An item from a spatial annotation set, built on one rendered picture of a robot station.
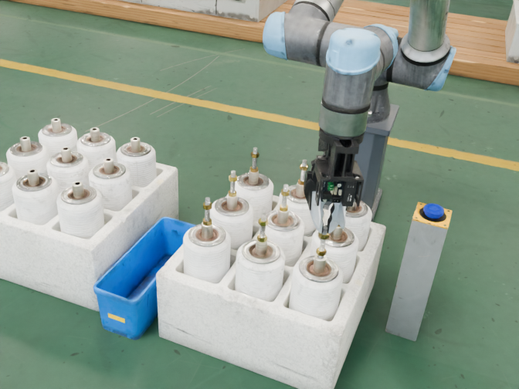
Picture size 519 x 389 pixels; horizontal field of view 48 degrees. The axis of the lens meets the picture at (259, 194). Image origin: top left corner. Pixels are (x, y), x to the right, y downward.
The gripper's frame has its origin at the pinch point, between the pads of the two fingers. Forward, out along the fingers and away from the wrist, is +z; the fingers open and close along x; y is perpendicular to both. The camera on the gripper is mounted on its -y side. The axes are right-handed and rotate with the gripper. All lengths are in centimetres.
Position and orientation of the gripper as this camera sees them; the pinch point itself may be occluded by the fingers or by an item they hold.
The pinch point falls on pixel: (324, 224)
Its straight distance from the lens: 105.7
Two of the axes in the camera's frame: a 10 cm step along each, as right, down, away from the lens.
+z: -0.6, 8.4, 5.3
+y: 0.6, 5.4, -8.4
